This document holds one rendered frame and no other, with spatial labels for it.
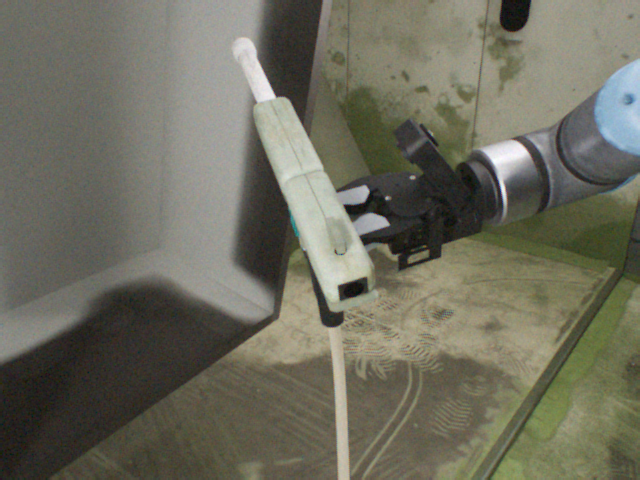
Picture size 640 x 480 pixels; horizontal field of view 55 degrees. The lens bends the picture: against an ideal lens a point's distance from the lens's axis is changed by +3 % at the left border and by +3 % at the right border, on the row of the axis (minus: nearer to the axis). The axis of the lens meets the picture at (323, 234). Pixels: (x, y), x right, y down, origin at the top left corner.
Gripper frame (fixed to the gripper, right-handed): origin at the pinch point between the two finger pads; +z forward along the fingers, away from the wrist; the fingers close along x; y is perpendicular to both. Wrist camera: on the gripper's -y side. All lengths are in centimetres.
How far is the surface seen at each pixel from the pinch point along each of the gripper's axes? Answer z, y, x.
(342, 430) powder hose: 1.4, 32.7, -6.4
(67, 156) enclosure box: 31, 17, 51
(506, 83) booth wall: -113, 92, 136
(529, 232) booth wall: -111, 144, 102
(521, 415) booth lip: -50, 105, 17
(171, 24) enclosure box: 7, 5, 66
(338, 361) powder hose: -0.5, 23.6, -1.8
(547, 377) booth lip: -65, 113, 27
